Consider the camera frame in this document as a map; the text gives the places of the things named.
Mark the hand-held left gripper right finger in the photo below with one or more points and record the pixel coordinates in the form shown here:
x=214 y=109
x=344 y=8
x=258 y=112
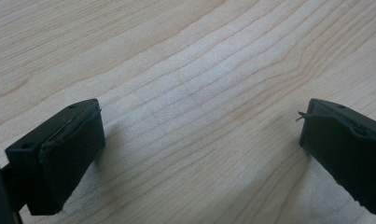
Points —
x=347 y=149

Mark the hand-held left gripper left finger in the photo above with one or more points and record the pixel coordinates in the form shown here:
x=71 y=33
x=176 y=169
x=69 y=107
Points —
x=61 y=155

